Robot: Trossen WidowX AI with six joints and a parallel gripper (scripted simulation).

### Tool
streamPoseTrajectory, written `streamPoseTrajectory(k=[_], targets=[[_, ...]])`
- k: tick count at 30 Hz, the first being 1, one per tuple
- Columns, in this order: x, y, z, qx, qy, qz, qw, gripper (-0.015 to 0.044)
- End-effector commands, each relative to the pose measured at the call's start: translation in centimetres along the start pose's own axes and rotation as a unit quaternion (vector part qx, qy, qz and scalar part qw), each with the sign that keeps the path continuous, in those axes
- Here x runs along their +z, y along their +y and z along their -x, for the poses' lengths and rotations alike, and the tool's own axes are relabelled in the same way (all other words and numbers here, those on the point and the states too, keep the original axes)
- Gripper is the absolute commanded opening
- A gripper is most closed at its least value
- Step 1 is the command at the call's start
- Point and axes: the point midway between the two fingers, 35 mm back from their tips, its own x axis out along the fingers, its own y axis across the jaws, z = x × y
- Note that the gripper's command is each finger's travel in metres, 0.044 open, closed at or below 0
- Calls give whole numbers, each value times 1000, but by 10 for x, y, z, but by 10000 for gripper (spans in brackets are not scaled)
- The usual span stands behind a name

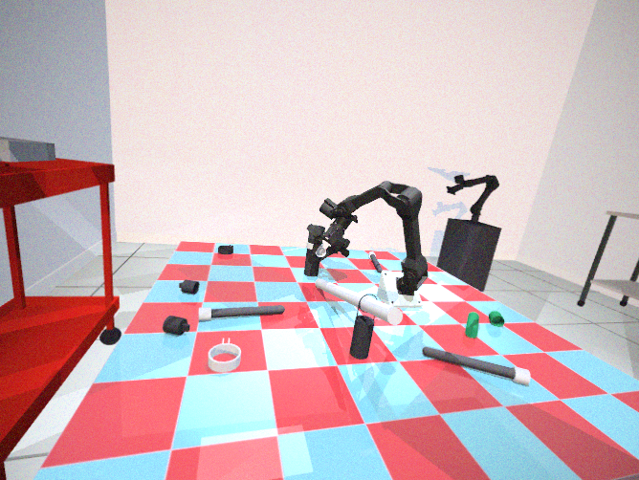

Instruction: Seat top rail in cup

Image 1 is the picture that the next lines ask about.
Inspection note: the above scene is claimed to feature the white ring band with two small tabs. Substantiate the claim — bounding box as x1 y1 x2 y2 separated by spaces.
209 338 241 373

